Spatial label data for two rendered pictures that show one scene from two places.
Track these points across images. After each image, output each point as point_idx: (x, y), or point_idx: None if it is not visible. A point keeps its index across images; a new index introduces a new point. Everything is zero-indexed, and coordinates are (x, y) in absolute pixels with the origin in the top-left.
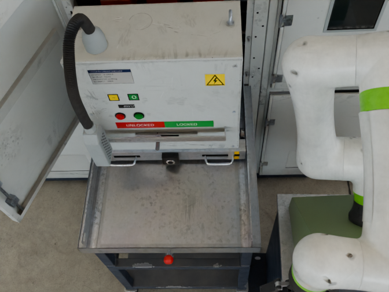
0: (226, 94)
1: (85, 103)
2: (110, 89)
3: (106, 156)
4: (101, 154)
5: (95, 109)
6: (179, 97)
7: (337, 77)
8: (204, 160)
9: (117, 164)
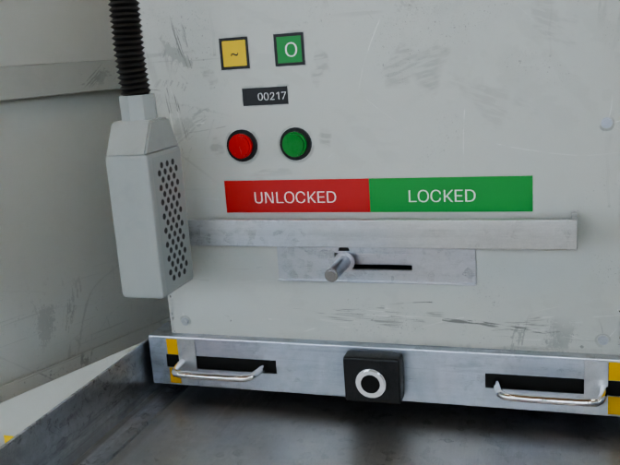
0: (578, 27)
1: (156, 84)
2: (230, 15)
3: (161, 244)
4: (146, 217)
5: (179, 115)
6: (424, 44)
7: None
8: (492, 422)
9: (196, 372)
